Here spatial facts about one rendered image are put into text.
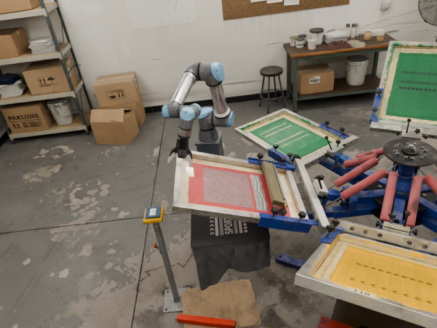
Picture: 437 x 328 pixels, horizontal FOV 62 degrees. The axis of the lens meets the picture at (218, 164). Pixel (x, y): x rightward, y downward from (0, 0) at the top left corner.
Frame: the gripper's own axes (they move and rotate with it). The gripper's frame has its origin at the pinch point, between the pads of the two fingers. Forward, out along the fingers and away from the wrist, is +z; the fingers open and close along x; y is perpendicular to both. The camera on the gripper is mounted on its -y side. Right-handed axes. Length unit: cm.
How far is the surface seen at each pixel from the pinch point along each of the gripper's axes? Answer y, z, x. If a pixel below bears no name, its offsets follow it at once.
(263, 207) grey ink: -15, 12, -51
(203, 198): -13.9, 10.7, -15.6
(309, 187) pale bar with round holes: 2, 5, -82
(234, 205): -16.7, 11.4, -33.9
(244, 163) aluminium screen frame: 26, 8, -44
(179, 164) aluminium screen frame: 11.3, 6.4, -0.2
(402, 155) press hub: -3, -29, -127
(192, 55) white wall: 381, 51, -11
